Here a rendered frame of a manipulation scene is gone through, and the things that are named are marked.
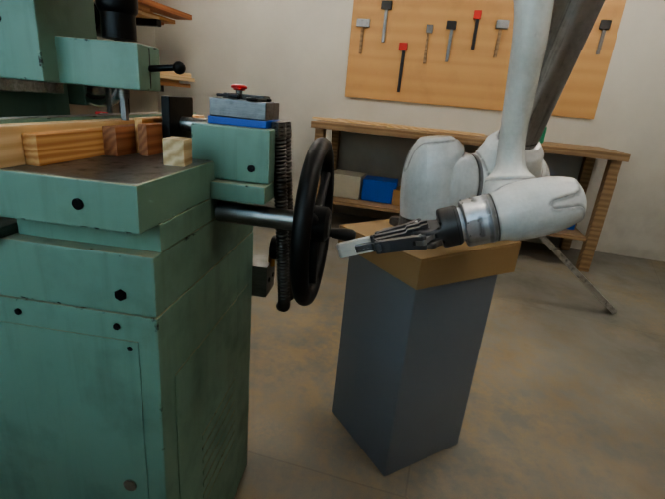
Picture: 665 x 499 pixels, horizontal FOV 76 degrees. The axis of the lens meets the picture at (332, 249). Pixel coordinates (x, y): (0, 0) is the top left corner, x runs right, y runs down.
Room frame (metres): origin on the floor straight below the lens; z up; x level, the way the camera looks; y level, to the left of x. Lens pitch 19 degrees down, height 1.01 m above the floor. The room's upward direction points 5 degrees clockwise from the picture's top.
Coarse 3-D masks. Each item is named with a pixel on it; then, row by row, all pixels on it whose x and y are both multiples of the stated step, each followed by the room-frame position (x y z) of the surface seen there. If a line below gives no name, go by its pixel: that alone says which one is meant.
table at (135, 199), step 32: (96, 160) 0.61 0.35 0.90; (128, 160) 0.64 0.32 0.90; (160, 160) 0.66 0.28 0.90; (192, 160) 0.69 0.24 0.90; (0, 192) 0.50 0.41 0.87; (32, 192) 0.49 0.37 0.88; (64, 192) 0.49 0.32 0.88; (96, 192) 0.49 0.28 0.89; (128, 192) 0.48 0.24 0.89; (160, 192) 0.53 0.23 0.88; (192, 192) 0.63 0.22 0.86; (224, 192) 0.69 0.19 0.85; (256, 192) 0.68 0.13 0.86; (64, 224) 0.49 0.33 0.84; (96, 224) 0.49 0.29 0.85; (128, 224) 0.48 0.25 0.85
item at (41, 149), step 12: (36, 132) 0.56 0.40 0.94; (48, 132) 0.57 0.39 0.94; (60, 132) 0.58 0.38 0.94; (72, 132) 0.60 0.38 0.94; (84, 132) 0.63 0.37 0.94; (96, 132) 0.65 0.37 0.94; (24, 144) 0.54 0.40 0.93; (36, 144) 0.54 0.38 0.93; (48, 144) 0.56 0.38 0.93; (60, 144) 0.58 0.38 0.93; (72, 144) 0.60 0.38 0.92; (84, 144) 0.62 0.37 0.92; (96, 144) 0.65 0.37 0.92; (36, 156) 0.54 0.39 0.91; (48, 156) 0.55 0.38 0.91; (60, 156) 0.57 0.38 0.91; (72, 156) 0.60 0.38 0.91; (84, 156) 0.62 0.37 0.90
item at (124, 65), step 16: (64, 48) 0.72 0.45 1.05; (80, 48) 0.71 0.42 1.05; (96, 48) 0.71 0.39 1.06; (112, 48) 0.71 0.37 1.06; (128, 48) 0.71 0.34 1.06; (144, 48) 0.73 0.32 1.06; (64, 64) 0.72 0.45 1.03; (80, 64) 0.71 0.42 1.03; (96, 64) 0.71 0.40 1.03; (112, 64) 0.71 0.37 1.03; (128, 64) 0.71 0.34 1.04; (144, 64) 0.72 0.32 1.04; (64, 80) 0.72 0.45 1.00; (80, 80) 0.71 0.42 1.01; (96, 80) 0.71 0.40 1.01; (112, 80) 0.71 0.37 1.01; (128, 80) 0.71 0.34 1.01; (144, 80) 0.72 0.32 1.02; (128, 96) 0.74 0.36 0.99
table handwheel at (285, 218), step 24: (312, 144) 0.67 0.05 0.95; (312, 168) 0.62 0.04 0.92; (312, 192) 0.59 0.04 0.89; (216, 216) 0.71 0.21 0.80; (240, 216) 0.71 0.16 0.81; (264, 216) 0.70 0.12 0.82; (288, 216) 0.70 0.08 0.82; (312, 216) 0.58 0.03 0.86; (312, 240) 0.71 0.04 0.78; (312, 264) 0.71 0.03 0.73; (312, 288) 0.69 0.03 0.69
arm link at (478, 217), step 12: (468, 204) 0.75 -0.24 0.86; (480, 204) 0.75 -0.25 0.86; (492, 204) 0.74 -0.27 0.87; (468, 216) 0.74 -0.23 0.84; (480, 216) 0.73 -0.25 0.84; (492, 216) 0.73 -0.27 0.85; (468, 228) 0.73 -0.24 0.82; (480, 228) 0.73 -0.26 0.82; (492, 228) 0.73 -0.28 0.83; (468, 240) 0.74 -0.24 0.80; (480, 240) 0.73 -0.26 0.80; (492, 240) 0.74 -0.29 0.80
